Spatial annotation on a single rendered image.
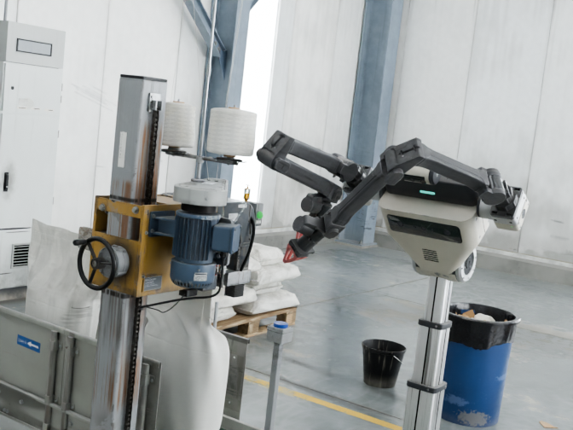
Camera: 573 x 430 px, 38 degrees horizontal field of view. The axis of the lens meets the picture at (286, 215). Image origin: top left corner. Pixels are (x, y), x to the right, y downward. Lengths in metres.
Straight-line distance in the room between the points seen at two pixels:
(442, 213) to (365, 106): 8.73
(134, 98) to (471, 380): 2.94
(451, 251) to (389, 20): 8.75
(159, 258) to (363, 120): 9.01
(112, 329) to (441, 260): 1.24
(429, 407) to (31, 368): 1.65
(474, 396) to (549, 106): 6.43
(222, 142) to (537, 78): 8.49
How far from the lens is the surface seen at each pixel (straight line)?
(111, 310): 2.91
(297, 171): 2.90
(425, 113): 11.55
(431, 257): 3.19
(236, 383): 3.58
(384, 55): 11.48
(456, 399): 5.07
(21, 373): 3.73
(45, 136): 6.87
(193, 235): 2.72
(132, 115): 2.81
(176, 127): 2.97
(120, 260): 2.79
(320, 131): 11.03
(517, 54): 11.15
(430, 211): 3.05
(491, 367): 5.02
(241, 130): 2.80
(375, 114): 11.62
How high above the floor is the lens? 1.68
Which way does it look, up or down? 7 degrees down
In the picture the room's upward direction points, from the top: 6 degrees clockwise
